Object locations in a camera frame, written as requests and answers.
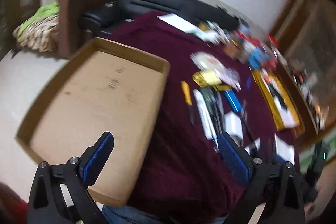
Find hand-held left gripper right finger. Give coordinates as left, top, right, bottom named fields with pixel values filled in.
left=217, top=132, right=306, bottom=224

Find wooden sideboard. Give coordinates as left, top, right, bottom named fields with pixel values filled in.
left=270, top=0, right=336, bottom=135

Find cream case with yellow charm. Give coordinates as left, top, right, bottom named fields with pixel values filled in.
left=192, top=70, right=219, bottom=86

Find white round pad in plastic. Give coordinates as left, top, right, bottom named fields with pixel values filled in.
left=190, top=52, right=223, bottom=72

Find patterned beige blanket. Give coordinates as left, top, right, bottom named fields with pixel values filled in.
left=13, top=14, right=59, bottom=52

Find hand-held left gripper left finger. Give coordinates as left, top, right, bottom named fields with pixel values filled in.
left=27, top=132, right=114, bottom=224

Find yellow cardboard box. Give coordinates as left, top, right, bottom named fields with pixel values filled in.
left=252, top=69, right=305, bottom=131

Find yellow utility knife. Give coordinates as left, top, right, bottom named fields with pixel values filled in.
left=181, top=81, right=193, bottom=105

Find white power bank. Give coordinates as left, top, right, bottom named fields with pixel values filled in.
left=224, top=112, right=243, bottom=136

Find brown armchair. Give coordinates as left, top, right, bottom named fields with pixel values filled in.
left=57, top=0, right=121, bottom=60

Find jars and tins group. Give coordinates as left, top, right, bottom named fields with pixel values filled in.
left=224, top=39, right=246, bottom=59

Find red cloth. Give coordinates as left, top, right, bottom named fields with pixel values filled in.
left=0, top=183, right=28, bottom=224

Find bunch of assorted pens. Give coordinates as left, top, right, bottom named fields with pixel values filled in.
left=189, top=88, right=226, bottom=146

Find blue printed box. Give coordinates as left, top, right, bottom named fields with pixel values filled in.
left=248, top=47, right=269, bottom=68

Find black leather sofa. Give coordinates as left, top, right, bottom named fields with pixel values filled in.
left=79, top=0, right=239, bottom=35

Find person's blue jeans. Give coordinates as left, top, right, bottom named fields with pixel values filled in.
left=102, top=204, right=229, bottom=224

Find white gloves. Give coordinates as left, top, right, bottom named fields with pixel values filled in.
left=196, top=28, right=223, bottom=43

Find shallow cardboard tray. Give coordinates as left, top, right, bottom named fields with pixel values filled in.
left=16, top=38, right=171, bottom=207

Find blue power bank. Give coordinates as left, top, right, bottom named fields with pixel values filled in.
left=224, top=90, right=242, bottom=111

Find green cloth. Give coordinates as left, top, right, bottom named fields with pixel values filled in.
left=34, top=2, right=60, bottom=20

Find white paper sheet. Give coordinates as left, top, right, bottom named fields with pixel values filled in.
left=157, top=13, right=198, bottom=33

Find clear plastic bag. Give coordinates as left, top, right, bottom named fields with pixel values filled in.
left=215, top=68, right=240, bottom=90

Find maroon tablecloth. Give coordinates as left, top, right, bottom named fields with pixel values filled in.
left=102, top=11, right=302, bottom=216

